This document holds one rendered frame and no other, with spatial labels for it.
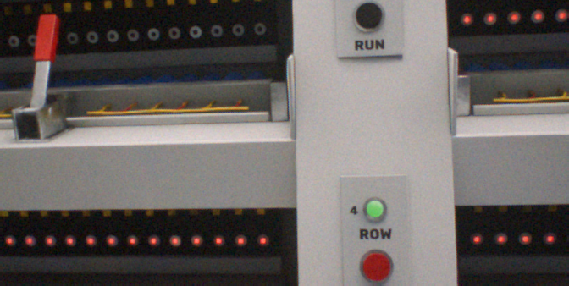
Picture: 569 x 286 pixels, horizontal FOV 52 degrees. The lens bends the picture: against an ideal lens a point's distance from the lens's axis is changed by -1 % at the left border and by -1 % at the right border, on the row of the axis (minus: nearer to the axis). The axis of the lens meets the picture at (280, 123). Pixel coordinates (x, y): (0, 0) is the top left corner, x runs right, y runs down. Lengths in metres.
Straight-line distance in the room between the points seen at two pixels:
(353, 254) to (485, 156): 0.10
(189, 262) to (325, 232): 0.22
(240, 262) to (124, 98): 0.19
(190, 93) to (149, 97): 0.03
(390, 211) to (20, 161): 0.24
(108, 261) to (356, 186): 0.30
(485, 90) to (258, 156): 0.17
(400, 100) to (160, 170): 0.16
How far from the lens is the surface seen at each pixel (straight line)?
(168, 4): 0.56
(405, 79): 0.36
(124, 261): 0.58
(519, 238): 0.55
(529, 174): 0.38
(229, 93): 0.44
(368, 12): 0.36
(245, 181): 0.37
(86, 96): 0.47
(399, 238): 0.36
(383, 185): 0.36
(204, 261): 0.55
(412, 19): 0.37
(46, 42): 0.45
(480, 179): 0.37
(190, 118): 0.42
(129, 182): 0.39
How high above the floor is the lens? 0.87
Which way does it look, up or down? 4 degrees up
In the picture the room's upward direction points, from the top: 1 degrees counter-clockwise
